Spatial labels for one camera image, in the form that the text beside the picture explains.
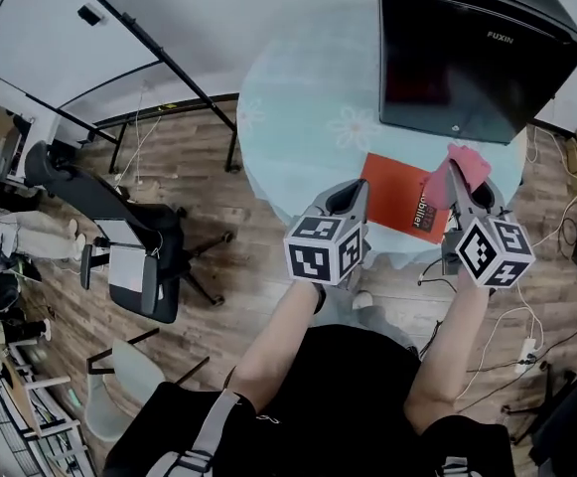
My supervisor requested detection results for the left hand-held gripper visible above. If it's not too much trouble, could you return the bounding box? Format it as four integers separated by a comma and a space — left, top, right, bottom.
282, 178, 371, 287

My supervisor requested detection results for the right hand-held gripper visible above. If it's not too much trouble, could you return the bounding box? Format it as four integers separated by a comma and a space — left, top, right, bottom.
439, 159, 537, 290

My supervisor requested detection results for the pink cloth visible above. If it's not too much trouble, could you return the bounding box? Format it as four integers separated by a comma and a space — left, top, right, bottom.
419, 142, 493, 213

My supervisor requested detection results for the red book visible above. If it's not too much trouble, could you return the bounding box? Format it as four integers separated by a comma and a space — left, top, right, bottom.
359, 151, 451, 245

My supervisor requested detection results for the person's left forearm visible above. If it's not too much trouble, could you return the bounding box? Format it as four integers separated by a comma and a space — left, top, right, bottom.
227, 279, 327, 412

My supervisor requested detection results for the person's right forearm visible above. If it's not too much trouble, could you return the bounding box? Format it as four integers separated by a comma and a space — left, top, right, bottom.
403, 271, 494, 424

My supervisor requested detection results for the person's grey trouser leg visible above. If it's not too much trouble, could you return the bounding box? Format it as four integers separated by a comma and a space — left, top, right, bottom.
356, 304, 421, 363

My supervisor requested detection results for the black mini fridge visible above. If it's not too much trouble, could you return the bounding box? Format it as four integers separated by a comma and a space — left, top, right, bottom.
375, 0, 577, 145

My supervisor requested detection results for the light blue floral tablecloth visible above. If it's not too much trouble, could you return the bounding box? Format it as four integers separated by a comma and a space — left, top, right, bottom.
235, 0, 528, 270

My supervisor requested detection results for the person's black shirt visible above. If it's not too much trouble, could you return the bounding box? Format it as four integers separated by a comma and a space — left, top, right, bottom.
102, 323, 517, 477

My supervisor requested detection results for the white power strip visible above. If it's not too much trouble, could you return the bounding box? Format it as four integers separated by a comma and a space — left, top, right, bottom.
514, 337, 538, 375

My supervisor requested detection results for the black office chair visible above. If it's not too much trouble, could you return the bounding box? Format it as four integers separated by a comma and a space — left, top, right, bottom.
23, 140, 235, 325

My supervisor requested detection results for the white paper sheet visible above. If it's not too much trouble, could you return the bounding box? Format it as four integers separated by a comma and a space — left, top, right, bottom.
108, 244, 148, 293

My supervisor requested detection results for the pale green plastic chair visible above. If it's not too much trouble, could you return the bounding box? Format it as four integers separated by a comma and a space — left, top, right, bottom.
84, 326, 211, 442

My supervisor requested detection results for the black swivel chair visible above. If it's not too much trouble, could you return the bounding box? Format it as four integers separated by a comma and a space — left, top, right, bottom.
503, 360, 577, 477

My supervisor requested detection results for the black whiteboard eraser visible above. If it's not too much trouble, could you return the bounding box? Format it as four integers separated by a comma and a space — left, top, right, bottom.
76, 4, 106, 27

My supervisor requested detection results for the whiteboard on black stand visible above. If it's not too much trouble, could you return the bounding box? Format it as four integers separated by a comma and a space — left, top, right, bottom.
0, 0, 243, 174

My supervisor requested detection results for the thin black cable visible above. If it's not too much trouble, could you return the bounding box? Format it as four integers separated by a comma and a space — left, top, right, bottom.
416, 254, 459, 290

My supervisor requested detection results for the grey harness strap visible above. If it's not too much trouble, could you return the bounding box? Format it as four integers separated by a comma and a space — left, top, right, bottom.
141, 390, 240, 477

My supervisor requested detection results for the thin white cable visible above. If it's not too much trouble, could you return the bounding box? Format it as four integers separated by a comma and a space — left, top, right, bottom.
116, 80, 164, 189

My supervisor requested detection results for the metal wire shelf rack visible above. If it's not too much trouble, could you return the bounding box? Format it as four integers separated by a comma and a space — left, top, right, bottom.
0, 343, 91, 477

